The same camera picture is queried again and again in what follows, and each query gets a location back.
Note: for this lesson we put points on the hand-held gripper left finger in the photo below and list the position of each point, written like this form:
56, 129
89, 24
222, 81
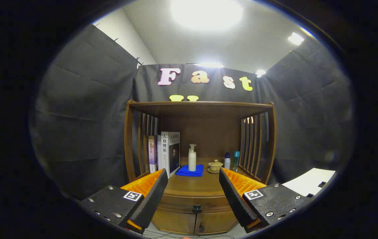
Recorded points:
152, 199

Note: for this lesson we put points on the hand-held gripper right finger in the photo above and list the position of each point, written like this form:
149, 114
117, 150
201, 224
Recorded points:
234, 197

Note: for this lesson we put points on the wooden drawer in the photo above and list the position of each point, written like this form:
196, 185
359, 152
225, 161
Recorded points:
182, 204

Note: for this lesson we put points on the wooden cabinet door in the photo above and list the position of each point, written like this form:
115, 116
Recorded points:
174, 222
217, 224

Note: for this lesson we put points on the wooden countertop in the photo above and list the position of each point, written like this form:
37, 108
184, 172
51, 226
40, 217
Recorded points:
192, 186

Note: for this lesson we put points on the brown wooden cabinet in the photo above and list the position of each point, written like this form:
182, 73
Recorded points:
209, 132

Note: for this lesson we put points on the white bottle blue cap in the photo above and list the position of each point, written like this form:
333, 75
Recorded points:
227, 162

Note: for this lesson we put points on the beige lidded tea cup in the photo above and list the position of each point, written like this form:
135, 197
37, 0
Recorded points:
215, 166

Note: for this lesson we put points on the teal bottle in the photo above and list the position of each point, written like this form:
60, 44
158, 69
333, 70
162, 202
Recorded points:
236, 161

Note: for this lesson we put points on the folded blue cloth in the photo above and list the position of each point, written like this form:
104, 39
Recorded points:
183, 172

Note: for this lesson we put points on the thin white book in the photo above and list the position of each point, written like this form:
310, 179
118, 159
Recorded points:
159, 156

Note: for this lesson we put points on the purple book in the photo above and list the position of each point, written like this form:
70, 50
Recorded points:
152, 154

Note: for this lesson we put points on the thick white book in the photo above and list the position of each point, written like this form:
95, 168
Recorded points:
169, 152

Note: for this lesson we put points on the white pump bottle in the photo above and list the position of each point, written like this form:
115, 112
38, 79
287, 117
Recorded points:
192, 161

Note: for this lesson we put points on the white box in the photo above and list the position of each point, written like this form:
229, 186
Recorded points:
308, 182

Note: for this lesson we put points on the black backdrop cloth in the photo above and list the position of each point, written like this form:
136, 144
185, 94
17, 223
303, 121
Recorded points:
86, 109

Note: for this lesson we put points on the small ceiling light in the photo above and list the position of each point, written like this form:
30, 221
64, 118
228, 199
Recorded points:
296, 38

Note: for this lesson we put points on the large ceiling light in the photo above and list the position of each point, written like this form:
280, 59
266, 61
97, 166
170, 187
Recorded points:
205, 13

